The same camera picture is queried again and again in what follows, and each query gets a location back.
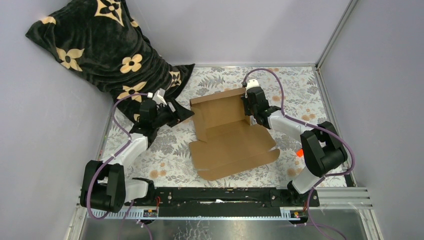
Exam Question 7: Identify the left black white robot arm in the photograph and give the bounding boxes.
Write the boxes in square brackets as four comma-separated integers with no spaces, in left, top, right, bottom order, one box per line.
[80,98,194,213]

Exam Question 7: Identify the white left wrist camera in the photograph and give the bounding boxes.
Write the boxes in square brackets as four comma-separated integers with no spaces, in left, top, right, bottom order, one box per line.
[147,88,176,112]

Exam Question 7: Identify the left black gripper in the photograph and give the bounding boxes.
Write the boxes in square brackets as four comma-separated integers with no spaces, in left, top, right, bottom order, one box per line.
[152,98,195,130]

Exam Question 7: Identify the brown cardboard box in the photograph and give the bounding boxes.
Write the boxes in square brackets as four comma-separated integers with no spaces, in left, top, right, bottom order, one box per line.
[189,88,280,181]

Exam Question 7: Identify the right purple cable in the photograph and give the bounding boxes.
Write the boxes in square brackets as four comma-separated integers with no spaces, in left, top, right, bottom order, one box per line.
[242,68,357,240]

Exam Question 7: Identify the purple cable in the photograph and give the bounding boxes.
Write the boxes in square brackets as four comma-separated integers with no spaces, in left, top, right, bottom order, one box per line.
[85,92,157,240]
[242,68,357,240]

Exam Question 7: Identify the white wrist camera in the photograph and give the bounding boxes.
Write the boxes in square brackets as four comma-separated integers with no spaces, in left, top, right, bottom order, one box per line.
[147,88,176,112]
[245,79,260,90]

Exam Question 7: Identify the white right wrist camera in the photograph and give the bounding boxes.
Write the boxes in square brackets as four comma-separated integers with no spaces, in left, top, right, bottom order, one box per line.
[245,79,260,90]

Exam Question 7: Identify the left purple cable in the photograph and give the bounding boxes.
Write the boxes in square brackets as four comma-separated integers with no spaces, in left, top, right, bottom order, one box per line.
[85,92,157,240]

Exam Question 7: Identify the black floral plush blanket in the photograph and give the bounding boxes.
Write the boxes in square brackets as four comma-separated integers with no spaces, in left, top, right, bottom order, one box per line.
[26,0,195,127]

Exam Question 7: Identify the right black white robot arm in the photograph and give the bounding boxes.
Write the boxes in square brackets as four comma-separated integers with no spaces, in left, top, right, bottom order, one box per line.
[241,86,348,206]

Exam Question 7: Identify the aluminium frame rail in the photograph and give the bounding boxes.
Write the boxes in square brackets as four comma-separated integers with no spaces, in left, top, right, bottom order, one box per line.
[64,186,385,240]

